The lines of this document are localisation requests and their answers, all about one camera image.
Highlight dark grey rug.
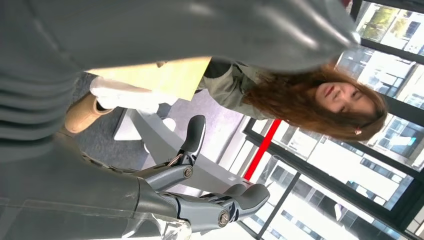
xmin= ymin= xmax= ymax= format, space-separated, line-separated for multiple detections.
xmin=71 ymin=72 xmax=150 ymax=170

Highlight grey kiosk stand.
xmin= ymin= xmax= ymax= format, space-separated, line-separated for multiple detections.
xmin=112 ymin=107 xmax=253 ymax=196

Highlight black window frame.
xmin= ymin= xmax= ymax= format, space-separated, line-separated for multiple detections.
xmin=243 ymin=0 xmax=424 ymax=240

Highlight tan boot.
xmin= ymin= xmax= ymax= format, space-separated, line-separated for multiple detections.
xmin=64 ymin=92 xmax=115 ymax=134

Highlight person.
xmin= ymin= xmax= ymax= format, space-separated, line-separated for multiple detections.
xmin=64 ymin=57 xmax=388 ymax=143

